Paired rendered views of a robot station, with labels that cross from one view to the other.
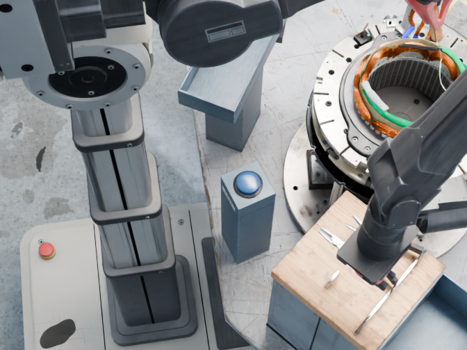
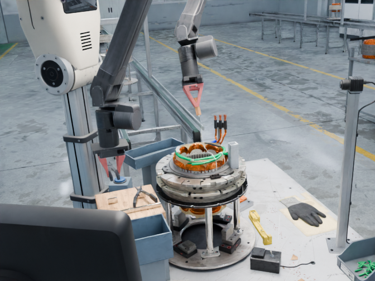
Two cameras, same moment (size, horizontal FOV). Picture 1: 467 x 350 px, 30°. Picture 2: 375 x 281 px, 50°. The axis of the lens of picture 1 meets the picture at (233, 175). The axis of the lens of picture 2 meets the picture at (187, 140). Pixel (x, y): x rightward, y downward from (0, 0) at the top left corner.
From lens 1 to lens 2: 1.22 m
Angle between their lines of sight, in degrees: 48
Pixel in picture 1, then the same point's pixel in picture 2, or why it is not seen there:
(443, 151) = (108, 59)
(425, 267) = (155, 209)
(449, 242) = (215, 264)
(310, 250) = (116, 194)
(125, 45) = (62, 58)
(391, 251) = (105, 138)
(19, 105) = not seen: hidden behind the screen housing
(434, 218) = (116, 114)
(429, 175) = (103, 71)
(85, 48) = (49, 54)
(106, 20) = not seen: outside the picture
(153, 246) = not seen: hidden behind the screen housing
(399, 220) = (95, 100)
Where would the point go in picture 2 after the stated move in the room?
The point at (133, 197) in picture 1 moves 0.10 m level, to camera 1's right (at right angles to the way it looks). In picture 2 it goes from (84, 185) to (102, 190)
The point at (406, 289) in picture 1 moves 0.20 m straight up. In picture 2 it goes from (139, 213) to (133, 151)
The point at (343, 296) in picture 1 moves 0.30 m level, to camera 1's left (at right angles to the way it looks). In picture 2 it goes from (111, 208) to (46, 188)
